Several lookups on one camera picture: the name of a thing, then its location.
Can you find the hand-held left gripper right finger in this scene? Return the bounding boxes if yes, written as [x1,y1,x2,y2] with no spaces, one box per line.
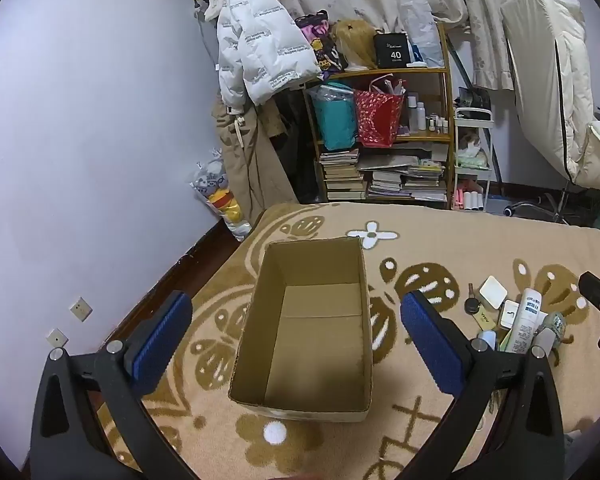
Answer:
[395,289,567,480]

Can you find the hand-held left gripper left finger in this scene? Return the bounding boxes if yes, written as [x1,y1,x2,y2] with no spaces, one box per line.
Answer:
[29,290,201,480]

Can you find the black car key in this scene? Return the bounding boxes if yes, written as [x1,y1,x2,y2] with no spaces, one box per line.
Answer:
[463,283,481,316]

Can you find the beige card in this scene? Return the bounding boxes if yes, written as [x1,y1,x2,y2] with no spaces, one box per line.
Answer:
[477,308,501,334]

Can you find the white square case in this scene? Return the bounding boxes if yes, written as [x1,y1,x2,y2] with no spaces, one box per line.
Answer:
[479,275,507,310]

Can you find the white power adapter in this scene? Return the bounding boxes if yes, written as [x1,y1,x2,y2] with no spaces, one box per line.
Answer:
[497,299,520,331]

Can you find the cardboard box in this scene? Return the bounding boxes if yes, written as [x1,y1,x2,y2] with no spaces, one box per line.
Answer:
[228,236,373,423]

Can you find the grey cylinder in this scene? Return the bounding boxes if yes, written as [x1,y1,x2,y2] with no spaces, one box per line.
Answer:
[532,327,556,357]

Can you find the white tube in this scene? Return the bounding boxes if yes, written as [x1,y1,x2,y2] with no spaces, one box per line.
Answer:
[507,288,544,356]

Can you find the bag of plush toys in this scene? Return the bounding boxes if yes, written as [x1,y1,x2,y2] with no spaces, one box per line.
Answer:
[189,156,254,242]

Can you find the stack of books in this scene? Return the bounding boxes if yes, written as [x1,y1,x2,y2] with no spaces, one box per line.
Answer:
[319,147,449,204]

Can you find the white cart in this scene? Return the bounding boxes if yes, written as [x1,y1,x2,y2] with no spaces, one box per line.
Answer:
[452,107,496,214]

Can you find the beige coat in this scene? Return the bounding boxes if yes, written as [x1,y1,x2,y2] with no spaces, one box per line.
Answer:
[214,95,299,227]

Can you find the cream office chair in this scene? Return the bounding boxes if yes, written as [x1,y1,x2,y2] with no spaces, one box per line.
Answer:
[499,0,600,224]

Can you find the row of white bottles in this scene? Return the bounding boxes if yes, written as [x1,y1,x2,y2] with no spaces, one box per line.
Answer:
[406,92,451,135]

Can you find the red gift bag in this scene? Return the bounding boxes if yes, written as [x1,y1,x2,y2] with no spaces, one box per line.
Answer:
[353,77,406,149]

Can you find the teal bag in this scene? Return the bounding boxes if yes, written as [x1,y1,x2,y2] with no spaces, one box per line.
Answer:
[310,84,359,152]

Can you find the wooden shelf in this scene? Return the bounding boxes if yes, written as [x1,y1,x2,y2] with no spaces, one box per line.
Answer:
[302,22,456,211]

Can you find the black box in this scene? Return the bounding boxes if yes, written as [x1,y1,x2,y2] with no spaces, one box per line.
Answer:
[373,32,412,69]

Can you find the clear plastic bag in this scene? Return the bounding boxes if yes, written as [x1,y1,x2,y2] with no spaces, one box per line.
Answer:
[404,2,446,69]

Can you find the blonde wig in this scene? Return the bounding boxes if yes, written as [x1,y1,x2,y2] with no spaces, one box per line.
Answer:
[329,18,379,72]

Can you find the dark printed bag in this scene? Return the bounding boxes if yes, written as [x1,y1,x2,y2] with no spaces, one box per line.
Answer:
[294,9,349,77]

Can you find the white puffer jacket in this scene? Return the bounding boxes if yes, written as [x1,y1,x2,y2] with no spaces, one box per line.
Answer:
[204,0,324,111]

